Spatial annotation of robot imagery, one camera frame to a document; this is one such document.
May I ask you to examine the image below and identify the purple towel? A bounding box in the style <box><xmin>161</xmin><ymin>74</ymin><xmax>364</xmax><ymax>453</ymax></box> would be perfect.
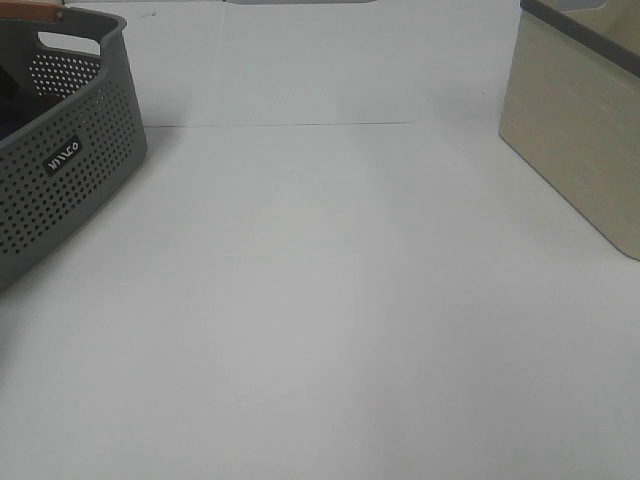
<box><xmin>0</xmin><ymin>95</ymin><xmax>37</xmax><ymax>140</ymax></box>

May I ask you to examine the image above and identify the beige fabric storage box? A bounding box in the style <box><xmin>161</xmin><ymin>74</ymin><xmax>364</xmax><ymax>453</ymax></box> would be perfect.
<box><xmin>499</xmin><ymin>1</ymin><xmax>639</xmax><ymax>259</ymax></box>

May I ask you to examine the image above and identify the grey perforated plastic basket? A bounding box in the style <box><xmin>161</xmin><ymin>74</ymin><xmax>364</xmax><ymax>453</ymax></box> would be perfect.
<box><xmin>1</xmin><ymin>5</ymin><xmax>147</xmax><ymax>290</ymax></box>

